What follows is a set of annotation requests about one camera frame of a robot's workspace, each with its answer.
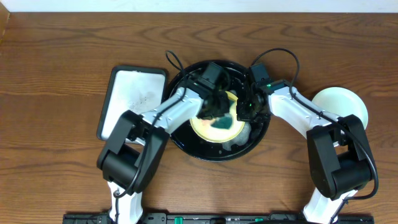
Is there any green yellow sponge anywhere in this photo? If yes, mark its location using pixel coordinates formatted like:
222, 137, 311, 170
210, 113, 233, 129

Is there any yellow plate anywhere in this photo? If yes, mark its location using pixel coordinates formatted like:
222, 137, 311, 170
190, 91, 245, 143

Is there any mint plate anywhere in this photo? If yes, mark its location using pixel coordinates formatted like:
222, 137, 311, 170
312, 87, 369, 129

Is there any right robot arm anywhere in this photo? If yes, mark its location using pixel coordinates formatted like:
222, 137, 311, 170
237, 84, 379, 223

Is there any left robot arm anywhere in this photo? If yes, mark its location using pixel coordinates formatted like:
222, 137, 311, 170
96, 82, 229, 223

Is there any black round tray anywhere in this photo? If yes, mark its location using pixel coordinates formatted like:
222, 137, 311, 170
170, 60, 271, 162

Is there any black rectangular sponge tray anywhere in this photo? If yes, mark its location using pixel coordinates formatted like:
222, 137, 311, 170
96, 65, 167, 141

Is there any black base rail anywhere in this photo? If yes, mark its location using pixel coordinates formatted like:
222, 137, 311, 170
62, 212, 376, 224

